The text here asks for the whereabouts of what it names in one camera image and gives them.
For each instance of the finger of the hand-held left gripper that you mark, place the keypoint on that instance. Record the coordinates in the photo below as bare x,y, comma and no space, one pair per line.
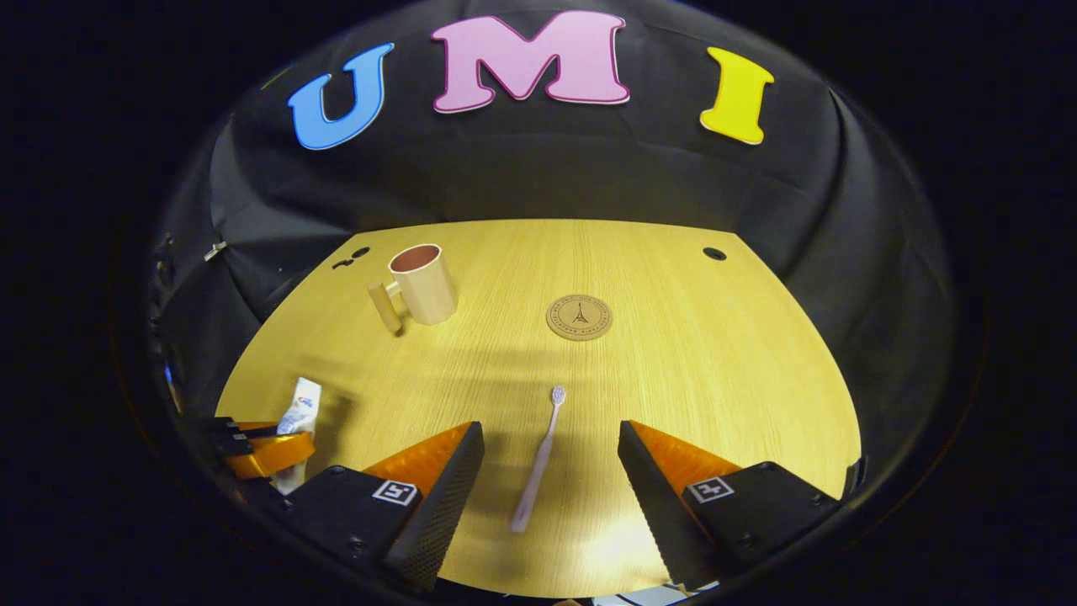
278,454
229,427

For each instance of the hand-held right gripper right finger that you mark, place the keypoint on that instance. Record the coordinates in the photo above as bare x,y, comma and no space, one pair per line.
656,513

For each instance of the pale pink toothbrush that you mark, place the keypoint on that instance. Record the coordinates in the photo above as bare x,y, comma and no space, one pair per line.
538,467

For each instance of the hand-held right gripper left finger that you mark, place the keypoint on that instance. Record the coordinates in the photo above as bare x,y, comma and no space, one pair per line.
444,513

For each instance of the black backdrop cloth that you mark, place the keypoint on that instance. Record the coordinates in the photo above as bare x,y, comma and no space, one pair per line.
547,177

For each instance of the white toothpaste tube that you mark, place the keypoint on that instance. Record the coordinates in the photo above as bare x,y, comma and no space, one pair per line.
303,408

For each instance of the small silver clip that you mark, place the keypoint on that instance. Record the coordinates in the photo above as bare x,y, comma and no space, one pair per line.
215,250

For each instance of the wooden desktop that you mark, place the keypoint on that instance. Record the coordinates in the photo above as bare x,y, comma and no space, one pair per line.
673,379

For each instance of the round brown coaster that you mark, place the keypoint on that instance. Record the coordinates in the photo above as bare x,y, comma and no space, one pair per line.
579,317

